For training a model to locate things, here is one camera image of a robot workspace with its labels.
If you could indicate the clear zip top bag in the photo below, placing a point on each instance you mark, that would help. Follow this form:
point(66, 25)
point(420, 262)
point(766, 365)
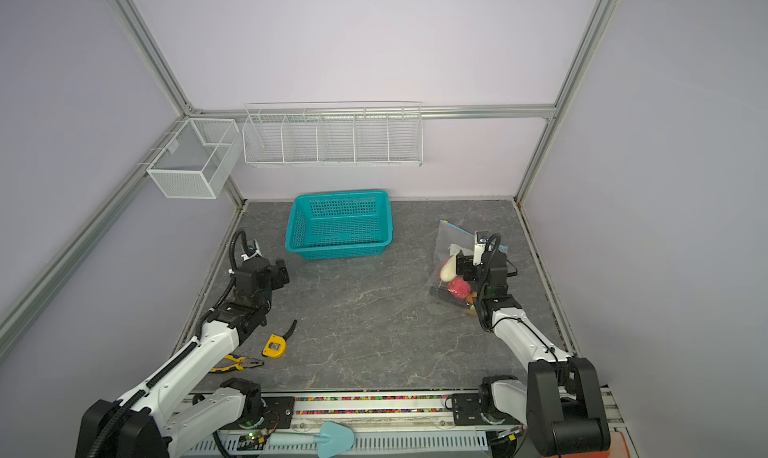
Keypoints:
point(451, 239)

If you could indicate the yellow tape measure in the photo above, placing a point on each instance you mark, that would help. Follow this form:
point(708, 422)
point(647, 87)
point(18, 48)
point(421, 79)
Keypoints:
point(276, 345)

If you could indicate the yellow handled pliers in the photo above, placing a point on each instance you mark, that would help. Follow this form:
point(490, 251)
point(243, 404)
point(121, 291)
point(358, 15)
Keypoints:
point(231, 363)

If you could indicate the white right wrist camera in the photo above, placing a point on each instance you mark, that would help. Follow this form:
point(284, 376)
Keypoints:
point(480, 241)

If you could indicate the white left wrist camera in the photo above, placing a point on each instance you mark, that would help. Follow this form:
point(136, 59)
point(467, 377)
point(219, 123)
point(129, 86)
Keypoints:
point(250, 249)

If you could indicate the orange gloved hand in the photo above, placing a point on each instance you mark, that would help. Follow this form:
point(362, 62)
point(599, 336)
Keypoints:
point(618, 447)

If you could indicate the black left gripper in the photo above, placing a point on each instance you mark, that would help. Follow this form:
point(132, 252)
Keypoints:
point(278, 275)

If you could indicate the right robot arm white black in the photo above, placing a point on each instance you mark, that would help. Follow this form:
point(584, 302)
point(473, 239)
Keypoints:
point(560, 407)

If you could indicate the teal plastic basket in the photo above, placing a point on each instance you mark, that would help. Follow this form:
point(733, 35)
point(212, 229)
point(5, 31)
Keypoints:
point(340, 225)

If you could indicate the teal silicone spatula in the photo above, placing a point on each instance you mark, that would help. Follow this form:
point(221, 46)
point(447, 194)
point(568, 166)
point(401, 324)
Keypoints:
point(332, 439)

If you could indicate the pink dragon fruit toy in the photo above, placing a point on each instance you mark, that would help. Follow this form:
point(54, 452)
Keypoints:
point(459, 288)

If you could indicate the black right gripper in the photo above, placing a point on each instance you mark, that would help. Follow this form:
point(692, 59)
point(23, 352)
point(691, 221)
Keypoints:
point(466, 267)

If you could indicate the white wire wall rack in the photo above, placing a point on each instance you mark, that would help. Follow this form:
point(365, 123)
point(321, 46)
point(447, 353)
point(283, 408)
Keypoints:
point(333, 134)

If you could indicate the white mesh wall box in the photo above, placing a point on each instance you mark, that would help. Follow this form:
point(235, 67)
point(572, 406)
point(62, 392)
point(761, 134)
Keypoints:
point(198, 159)

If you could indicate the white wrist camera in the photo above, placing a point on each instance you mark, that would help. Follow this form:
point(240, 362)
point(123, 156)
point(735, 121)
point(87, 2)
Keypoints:
point(250, 249)
point(480, 241)

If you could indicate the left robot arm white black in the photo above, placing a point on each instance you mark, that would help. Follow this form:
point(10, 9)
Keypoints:
point(145, 422)

